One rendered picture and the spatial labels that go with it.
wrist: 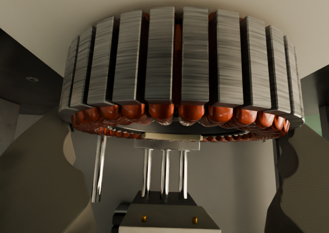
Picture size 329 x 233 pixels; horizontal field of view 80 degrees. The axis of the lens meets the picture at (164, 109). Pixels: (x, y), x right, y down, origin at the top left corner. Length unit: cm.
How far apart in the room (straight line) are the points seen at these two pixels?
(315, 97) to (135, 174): 27
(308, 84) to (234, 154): 21
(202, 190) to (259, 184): 10
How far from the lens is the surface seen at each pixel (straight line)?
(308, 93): 22
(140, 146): 23
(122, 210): 33
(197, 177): 36
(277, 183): 36
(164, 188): 25
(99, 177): 18
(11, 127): 33
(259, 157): 40
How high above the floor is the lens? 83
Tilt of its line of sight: 12 degrees down
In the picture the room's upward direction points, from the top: 178 degrees counter-clockwise
